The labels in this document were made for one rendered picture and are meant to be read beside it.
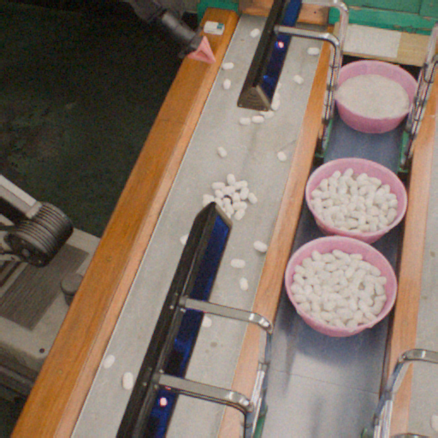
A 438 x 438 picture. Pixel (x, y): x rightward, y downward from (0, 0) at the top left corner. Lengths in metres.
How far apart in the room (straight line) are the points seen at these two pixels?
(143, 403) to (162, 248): 0.69
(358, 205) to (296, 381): 0.52
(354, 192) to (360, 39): 0.63
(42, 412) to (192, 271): 0.49
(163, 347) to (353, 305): 0.63
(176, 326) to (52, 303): 0.87
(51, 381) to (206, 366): 0.34
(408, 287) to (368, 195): 0.31
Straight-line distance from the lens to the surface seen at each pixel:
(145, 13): 2.03
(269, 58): 1.69
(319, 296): 1.69
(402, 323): 1.64
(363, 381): 1.66
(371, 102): 2.17
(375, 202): 1.88
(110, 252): 1.73
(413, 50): 2.33
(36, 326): 1.99
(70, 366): 1.58
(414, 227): 1.81
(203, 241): 1.29
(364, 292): 1.69
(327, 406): 1.62
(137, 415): 1.13
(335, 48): 1.76
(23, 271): 2.11
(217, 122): 2.05
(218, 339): 1.60
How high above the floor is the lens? 2.15
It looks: 51 degrees down
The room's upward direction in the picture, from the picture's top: 1 degrees counter-clockwise
